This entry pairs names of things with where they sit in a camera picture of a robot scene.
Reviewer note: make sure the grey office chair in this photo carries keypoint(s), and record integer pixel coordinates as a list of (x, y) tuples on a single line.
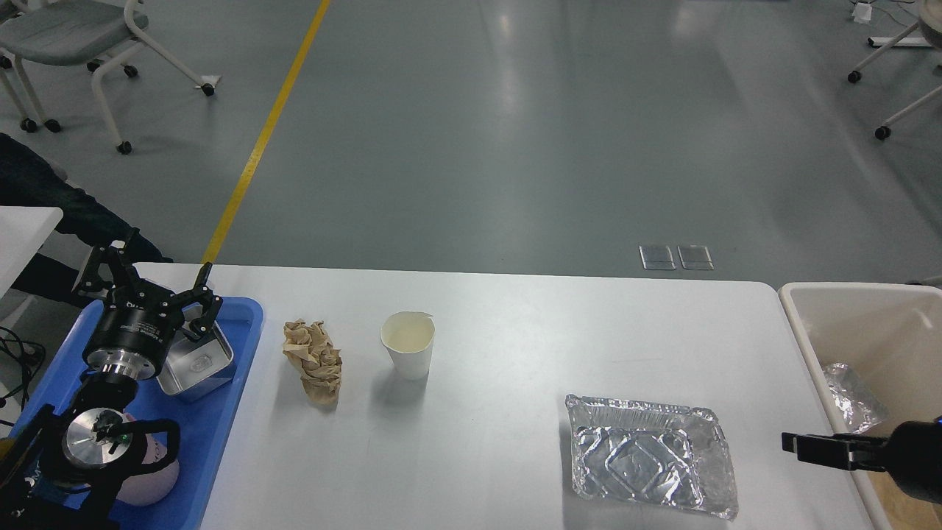
[(71, 33)]

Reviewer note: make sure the crumpled brown paper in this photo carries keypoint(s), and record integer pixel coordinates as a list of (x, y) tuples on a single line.
[(310, 351)]

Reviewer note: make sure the blue plastic tray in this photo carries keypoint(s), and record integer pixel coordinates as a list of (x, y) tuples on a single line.
[(205, 423)]

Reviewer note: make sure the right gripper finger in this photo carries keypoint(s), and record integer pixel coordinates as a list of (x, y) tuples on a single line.
[(847, 452)]

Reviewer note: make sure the pink mug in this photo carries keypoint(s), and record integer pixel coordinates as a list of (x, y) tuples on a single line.
[(150, 488)]

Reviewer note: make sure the brown paper in bin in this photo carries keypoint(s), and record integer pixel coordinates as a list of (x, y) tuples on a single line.
[(903, 511)]

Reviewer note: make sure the stainless steel rectangular container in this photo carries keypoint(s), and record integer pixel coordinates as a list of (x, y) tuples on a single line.
[(194, 369)]

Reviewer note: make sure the beige plastic bin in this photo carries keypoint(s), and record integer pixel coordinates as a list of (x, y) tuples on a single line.
[(889, 334)]

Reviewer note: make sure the aluminium foil tray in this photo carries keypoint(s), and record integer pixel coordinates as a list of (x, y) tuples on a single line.
[(639, 452)]

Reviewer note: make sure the right floor socket plate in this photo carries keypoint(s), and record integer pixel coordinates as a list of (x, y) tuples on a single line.
[(695, 257)]

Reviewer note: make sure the white side table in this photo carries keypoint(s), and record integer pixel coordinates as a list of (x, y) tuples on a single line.
[(23, 231)]

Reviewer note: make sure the white paper cup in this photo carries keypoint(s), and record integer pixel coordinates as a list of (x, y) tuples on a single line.
[(408, 337)]

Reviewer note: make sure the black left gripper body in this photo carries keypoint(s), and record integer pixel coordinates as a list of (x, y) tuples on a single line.
[(133, 334)]

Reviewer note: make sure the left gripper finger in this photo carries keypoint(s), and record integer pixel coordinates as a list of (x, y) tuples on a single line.
[(194, 312), (107, 272)]

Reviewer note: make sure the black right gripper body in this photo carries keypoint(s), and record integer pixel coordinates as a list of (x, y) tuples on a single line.
[(913, 459)]

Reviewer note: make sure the white power adapter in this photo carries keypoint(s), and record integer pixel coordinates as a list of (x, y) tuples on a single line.
[(862, 13)]

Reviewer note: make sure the dark blue HOME mug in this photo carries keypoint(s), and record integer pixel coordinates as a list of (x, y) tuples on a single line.
[(11, 454)]

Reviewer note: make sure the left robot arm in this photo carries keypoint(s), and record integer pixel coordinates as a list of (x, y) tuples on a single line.
[(65, 471)]

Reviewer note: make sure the person in white sweater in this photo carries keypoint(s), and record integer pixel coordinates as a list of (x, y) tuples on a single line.
[(27, 180)]

